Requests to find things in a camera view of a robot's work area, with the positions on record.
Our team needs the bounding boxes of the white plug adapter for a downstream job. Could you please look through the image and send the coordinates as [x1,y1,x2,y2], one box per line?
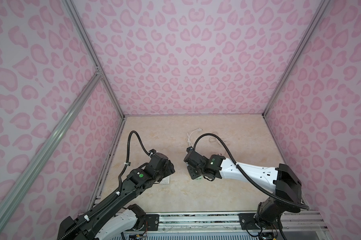
[160,176,170,184]

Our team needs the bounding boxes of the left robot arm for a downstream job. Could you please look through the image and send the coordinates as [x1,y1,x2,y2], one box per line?
[57,153,175,240]

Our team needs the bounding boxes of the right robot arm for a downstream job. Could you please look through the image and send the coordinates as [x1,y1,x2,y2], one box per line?
[184,147,308,230]

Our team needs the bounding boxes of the pink power strip cable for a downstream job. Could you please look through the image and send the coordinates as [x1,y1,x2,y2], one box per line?
[210,131,229,146]

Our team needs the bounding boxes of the white power strip cable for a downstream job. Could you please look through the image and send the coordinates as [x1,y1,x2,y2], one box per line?
[186,128,204,148]

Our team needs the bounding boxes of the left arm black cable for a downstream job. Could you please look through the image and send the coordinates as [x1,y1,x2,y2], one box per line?
[57,130,152,240]

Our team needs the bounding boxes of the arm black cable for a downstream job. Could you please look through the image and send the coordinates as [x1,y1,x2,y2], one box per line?
[57,130,152,240]
[193,133,310,210]

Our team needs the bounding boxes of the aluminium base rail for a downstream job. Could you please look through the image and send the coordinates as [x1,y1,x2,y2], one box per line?
[70,211,333,240]

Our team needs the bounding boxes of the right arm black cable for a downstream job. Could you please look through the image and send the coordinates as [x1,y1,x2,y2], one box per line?
[193,133,310,210]

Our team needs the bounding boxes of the aluminium frame diagonal bar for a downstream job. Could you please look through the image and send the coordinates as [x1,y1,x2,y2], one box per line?
[0,73,102,233]

